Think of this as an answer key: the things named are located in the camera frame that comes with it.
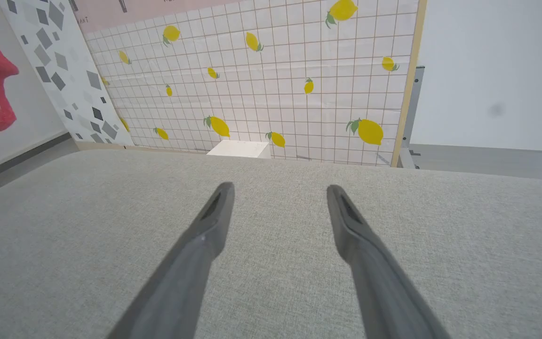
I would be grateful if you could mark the grey metal stand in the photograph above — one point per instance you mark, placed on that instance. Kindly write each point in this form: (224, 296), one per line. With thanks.
(411, 122)

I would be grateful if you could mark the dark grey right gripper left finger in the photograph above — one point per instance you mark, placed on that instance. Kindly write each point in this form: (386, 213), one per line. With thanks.
(191, 263)

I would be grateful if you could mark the white pillar block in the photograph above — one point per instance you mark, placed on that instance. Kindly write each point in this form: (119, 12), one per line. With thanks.
(240, 149)

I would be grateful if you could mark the lemon print grid panel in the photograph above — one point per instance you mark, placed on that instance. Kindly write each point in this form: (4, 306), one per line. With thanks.
(275, 84)

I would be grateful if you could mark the white panel with grey shapes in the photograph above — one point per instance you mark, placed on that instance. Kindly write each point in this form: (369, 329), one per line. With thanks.
(71, 99)

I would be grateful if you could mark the wooden panel frame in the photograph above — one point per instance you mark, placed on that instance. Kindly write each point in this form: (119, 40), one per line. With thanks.
(407, 84)

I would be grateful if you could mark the pink panel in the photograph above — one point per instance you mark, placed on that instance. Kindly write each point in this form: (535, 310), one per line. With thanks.
(134, 12)

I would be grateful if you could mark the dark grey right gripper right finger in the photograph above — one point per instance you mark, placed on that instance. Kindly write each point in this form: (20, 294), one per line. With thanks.
(374, 278)

